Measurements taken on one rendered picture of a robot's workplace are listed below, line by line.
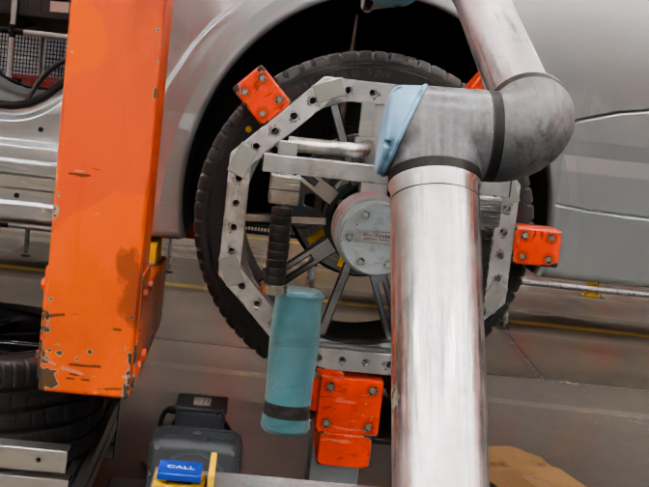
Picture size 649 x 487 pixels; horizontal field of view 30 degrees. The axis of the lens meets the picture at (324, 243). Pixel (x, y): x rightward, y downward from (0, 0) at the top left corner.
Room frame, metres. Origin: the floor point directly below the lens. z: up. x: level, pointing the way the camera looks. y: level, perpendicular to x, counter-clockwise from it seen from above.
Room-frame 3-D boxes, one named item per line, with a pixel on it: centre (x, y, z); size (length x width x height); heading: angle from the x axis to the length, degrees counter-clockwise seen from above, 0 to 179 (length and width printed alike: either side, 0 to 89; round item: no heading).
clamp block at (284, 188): (2.04, 0.08, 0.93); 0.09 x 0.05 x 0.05; 4
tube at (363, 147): (2.13, 0.01, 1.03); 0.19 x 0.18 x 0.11; 4
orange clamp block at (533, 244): (2.28, -0.39, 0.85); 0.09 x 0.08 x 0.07; 94
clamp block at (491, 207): (2.06, -0.26, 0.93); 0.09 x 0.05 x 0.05; 4
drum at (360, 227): (2.19, -0.08, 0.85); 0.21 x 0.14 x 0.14; 4
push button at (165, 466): (1.86, 0.19, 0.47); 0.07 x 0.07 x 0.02; 4
